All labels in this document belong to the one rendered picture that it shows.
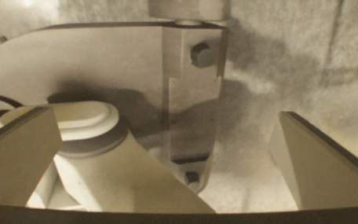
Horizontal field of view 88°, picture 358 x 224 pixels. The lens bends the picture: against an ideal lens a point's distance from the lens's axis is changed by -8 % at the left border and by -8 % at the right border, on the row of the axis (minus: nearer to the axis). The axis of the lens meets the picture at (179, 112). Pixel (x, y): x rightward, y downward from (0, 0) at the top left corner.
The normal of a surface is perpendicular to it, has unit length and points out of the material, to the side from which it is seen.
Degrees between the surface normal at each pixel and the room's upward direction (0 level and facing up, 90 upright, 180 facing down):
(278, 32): 0
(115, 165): 90
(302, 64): 0
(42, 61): 0
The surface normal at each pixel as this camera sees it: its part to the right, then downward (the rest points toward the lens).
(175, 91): 0.22, 0.48
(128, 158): 0.03, -0.88
